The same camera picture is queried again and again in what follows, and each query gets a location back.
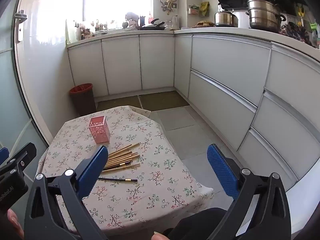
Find pile of bamboo chopsticks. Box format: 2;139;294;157
104;142;141;168

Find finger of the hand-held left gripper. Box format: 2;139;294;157
0;142;37;178
0;147;10;165

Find person's dark pants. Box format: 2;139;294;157
164;207;228;240

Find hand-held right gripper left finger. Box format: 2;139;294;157
24;145;108;240

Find pink perforated chopstick holder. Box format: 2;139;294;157
88;116;110;144

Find black chopstick gold band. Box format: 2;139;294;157
98;177;138;182

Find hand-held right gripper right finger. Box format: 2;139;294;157
205;144;292;240

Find colourful patterned cloth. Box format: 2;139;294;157
280;22;313;46

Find brown trash bin red bag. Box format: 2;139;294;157
69;83;97;117

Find green packet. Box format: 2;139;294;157
199;2;210;18

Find white pot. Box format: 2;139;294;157
232;9;251;29

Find person's left hand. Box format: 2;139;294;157
7;209;25;239

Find metal door handle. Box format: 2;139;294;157
14;10;27;43

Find stainless steel steamer pot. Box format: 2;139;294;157
246;0;287;32

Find row of small ornaments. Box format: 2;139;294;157
80;19;114;40

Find white kitchen cabinets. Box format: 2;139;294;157
66;27;320;188

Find brown floor mat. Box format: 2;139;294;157
96;95;145;112
139;91;190;111

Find black wok with lid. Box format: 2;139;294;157
139;18;167;31

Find pale cutting board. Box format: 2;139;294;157
65;19;82;46

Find floral tablecloth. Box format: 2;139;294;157
40;105;215;237

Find grey figurine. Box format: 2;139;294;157
125;12;139;28

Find stainless steel kettle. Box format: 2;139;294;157
214;4;239;28

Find yellow hanging utensil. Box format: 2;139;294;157
296;4;307;27

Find water heater pipes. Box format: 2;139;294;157
159;0;178;15

